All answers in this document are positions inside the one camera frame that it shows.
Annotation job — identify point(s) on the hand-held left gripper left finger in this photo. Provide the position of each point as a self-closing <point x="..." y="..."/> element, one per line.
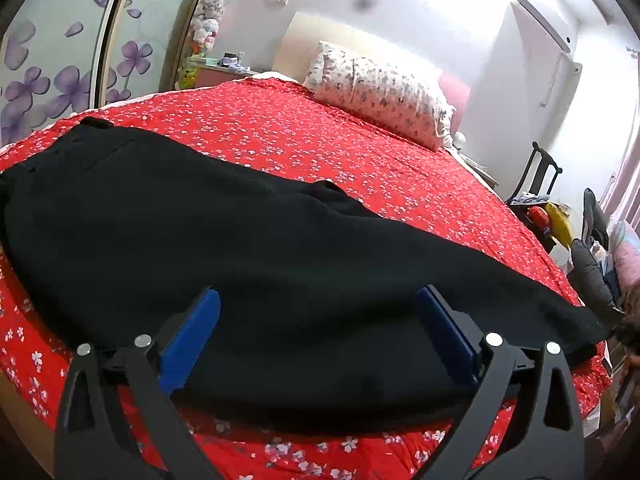
<point x="192" y="332"/>

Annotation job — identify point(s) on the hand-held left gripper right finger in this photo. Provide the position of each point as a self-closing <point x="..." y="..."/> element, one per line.
<point x="446" y="332"/>

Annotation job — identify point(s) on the black pants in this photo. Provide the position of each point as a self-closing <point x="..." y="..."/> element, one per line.
<point x="240" y="280"/>

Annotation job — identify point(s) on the yellow bag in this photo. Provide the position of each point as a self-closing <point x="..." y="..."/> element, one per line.
<point x="559" y="222"/>

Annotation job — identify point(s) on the grey padded jacket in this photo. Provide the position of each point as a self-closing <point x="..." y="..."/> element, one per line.
<point x="592" y="265"/>

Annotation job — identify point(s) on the black chair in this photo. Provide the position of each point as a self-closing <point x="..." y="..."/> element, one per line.
<point x="532" y="180"/>

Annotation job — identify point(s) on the red floral bedspread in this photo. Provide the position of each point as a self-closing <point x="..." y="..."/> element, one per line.
<point x="310" y="140"/>

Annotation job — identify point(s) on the pink pillow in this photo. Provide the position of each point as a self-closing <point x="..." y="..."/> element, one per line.
<point x="457" y="100"/>

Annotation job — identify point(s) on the pink curtain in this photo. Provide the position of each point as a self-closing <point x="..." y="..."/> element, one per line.
<point x="625" y="175"/>

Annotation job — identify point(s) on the floral print pillow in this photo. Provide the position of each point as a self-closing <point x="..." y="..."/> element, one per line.
<point x="380" y="92"/>

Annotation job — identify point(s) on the white standing air conditioner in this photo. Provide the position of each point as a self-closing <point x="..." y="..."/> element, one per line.
<point x="525" y="90"/>

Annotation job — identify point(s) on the pink bedside table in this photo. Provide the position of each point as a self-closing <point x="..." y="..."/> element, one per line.
<point x="220" y="72"/>

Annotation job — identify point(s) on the hanging plush toys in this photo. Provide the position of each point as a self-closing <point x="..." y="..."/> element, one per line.
<point x="205" y="30"/>

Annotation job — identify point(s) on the beige headboard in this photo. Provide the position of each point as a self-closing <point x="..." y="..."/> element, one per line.
<point x="300" y="45"/>

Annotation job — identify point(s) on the purple flower wardrobe doors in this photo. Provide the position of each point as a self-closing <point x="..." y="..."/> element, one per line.
<point x="65" y="45"/>

